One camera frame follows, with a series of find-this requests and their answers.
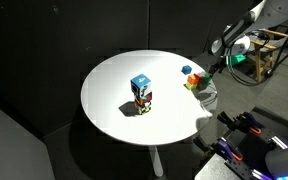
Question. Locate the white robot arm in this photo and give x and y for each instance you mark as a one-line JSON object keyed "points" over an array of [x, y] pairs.
{"points": [[277, 10]]}

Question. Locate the white green black cube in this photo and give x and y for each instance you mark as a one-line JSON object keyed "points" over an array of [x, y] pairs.
{"points": [[144, 108]]}

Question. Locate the blue-topped triangle-pattern cube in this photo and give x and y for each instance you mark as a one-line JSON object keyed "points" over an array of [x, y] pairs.
{"points": [[140, 84]]}

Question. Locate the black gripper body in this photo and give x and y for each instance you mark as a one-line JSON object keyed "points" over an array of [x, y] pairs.
{"points": [[219, 61]]}

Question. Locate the red and purple cube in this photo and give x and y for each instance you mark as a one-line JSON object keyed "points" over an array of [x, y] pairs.
{"points": [[143, 98]]}

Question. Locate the wooden frame rack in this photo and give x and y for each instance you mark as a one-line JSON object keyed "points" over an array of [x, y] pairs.
{"points": [[264, 50]]}

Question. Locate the white table pedestal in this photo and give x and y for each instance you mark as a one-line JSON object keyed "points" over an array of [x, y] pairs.
{"points": [[156, 161]]}

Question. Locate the blue block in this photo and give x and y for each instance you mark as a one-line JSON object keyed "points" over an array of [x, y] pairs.
{"points": [[186, 69]]}

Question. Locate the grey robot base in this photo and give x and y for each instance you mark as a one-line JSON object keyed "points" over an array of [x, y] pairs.
{"points": [[285, 160]]}

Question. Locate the orange block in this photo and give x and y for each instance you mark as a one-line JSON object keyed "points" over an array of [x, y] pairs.
{"points": [[193, 79]]}

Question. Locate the black clamp with orange tips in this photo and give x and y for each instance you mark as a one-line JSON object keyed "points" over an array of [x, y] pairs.
{"points": [[242, 122]]}

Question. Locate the silver aluminium rail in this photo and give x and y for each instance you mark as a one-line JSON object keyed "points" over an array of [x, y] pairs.
{"points": [[280, 142]]}

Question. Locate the yellow-green block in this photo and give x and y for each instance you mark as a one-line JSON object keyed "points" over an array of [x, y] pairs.
{"points": [[191, 86]]}

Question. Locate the magenta block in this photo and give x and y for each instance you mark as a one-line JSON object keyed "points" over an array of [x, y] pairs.
{"points": [[200, 75]]}

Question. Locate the black equipment with purple lights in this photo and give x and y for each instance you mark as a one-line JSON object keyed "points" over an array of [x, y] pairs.
{"points": [[250, 146]]}

